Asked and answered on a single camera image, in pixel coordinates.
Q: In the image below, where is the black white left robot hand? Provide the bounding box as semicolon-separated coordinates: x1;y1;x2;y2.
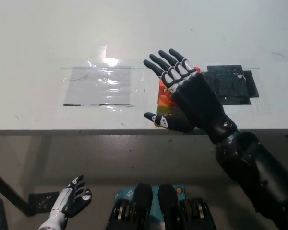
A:
51;174;93;218

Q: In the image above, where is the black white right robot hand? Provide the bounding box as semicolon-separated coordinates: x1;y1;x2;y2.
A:
143;48;239;145

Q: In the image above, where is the large orange red puzzle cube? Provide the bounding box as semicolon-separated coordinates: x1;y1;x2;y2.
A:
155;80;181;127

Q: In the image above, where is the black floor socket plate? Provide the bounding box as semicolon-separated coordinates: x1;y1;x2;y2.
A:
28;191;60;214

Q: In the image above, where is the black tape patch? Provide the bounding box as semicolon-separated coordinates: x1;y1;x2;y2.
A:
203;65;260;105

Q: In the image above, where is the black diagonal table leg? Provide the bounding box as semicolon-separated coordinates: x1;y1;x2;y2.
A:
0;167;31;217

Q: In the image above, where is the clear plastic sheet grey patch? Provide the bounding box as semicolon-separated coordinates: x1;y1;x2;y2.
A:
61;45;147;112

